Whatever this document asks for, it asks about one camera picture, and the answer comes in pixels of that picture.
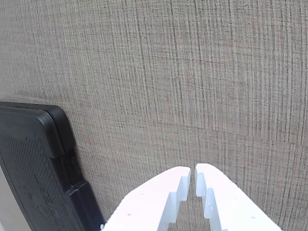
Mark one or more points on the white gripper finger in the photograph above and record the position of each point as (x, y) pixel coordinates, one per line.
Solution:
(235, 207)
(146, 199)

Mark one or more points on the black plastic case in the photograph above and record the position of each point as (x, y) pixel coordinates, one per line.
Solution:
(31, 156)

